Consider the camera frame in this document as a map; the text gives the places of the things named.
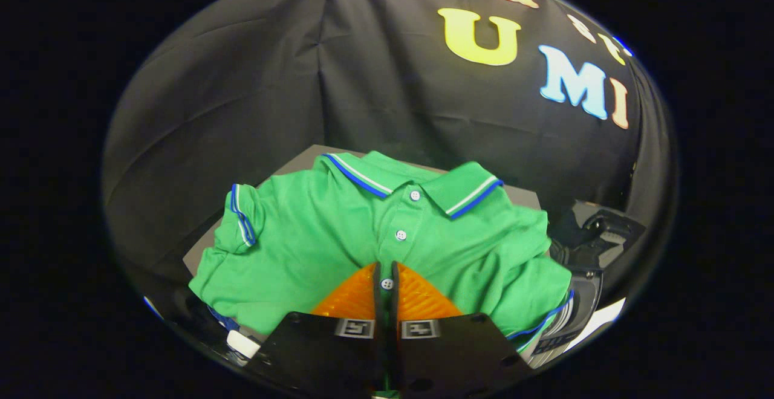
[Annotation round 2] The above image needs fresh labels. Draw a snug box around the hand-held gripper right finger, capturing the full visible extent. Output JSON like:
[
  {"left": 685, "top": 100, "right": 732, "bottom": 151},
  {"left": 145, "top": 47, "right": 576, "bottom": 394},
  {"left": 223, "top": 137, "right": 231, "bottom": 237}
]
[{"left": 389, "top": 260, "right": 536, "bottom": 399}]

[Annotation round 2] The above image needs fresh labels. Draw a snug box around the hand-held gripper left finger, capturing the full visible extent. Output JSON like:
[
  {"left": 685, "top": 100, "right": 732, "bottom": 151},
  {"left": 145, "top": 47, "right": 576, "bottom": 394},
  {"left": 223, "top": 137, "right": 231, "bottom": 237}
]
[{"left": 244, "top": 261, "right": 388, "bottom": 399}]

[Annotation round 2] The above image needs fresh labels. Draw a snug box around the green polo shirt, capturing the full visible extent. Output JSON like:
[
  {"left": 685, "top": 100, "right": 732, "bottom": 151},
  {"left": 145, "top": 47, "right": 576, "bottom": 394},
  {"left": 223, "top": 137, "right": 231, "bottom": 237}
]
[{"left": 188, "top": 149, "right": 574, "bottom": 352}]

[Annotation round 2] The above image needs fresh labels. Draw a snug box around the dark grey washing machine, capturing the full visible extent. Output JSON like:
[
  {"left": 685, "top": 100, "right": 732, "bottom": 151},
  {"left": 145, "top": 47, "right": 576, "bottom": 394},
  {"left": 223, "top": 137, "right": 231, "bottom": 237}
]
[{"left": 519, "top": 265, "right": 606, "bottom": 371}]

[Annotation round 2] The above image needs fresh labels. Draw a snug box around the washing machine lid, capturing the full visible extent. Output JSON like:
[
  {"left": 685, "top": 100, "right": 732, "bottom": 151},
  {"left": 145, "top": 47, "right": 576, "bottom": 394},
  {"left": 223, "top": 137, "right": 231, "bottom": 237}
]
[{"left": 547, "top": 199, "right": 648, "bottom": 270}]

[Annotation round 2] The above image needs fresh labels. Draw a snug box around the white round object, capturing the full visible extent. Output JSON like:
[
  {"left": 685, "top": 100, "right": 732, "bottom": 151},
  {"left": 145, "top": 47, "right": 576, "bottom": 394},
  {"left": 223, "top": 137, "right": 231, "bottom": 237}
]
[{"left": 226, "top": 329, "right": 262, "bottom": 361}]

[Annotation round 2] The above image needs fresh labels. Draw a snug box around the white flat board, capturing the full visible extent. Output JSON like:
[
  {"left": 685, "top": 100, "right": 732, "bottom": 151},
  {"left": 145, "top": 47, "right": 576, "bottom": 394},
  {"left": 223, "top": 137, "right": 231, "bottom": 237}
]
[{"left": 565, "top": 297, "right": 627, "bottom": 352}]

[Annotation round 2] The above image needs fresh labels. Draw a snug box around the grey cabinet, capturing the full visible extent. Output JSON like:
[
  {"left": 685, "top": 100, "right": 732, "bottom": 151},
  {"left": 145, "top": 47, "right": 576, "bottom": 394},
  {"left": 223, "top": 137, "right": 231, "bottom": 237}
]
[{"left": 182, "top": 143, "right": 543, "bottom": 279}]

